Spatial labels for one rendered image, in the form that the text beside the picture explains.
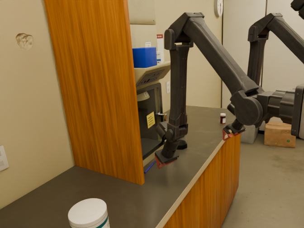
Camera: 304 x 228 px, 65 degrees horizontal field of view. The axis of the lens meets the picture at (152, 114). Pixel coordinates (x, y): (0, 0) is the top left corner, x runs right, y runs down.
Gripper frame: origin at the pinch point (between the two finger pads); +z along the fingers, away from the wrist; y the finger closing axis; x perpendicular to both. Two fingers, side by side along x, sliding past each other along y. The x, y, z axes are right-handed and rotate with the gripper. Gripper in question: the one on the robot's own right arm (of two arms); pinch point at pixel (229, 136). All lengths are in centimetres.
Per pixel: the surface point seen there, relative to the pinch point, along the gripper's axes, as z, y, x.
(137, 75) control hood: -31, 52, -33
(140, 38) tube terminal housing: -39, 41, -52
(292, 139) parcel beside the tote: 112, -225, -8
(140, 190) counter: 11, 62, 2
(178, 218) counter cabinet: 18, 49, 20
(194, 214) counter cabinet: 34.4, 29.9, 20.0
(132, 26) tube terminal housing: -45, 46, -53
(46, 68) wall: -15, 83, -71
